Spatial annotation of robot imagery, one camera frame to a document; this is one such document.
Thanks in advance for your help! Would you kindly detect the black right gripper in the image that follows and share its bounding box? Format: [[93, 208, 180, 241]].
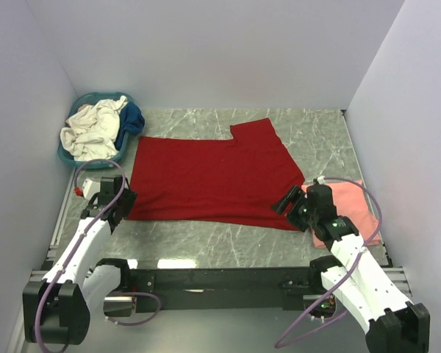
[[270, 185, 318, 232]]

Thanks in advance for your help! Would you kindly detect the red t shirt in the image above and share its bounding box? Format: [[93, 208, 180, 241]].
[[128, 118, 305, 230]]

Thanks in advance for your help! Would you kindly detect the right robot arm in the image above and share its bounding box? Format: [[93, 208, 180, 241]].
[[271, 177, 430, 352]]

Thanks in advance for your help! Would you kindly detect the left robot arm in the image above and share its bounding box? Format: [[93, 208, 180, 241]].
[[22, 176, 137, 346]]

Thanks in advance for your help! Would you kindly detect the teal laundry basket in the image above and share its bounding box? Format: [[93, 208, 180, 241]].
[[57, 92, 134, 169]]

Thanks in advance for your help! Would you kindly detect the folded pink t shirt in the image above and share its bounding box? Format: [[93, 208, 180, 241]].
[[312, 182, 381, 249]]

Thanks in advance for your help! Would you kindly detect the cream white t shirt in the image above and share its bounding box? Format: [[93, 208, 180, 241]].
[[60, 96, 129, 162]]

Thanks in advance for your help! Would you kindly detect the blue t shirt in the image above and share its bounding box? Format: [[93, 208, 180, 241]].
[[115, 101, 145, 151]]

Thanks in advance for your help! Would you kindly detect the black base beam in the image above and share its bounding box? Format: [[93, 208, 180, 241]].
[[102, 267, 352, 317]]

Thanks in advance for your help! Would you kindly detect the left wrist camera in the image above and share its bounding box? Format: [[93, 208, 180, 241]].
[[73, 179, 101, 199]]

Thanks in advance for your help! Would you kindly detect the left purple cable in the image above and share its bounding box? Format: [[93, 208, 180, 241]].
[[33, 158, 162, 353]]

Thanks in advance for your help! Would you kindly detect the purple cable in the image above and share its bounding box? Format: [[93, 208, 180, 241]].
[[274, 176, 383, 349], [33, 158, 162, 353]]

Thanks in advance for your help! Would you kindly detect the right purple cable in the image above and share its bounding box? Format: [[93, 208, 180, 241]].
[[274, 176, 383, 349]]

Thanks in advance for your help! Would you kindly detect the aluminium rail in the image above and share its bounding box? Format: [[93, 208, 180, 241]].
[[29, 242, 412, 298]]

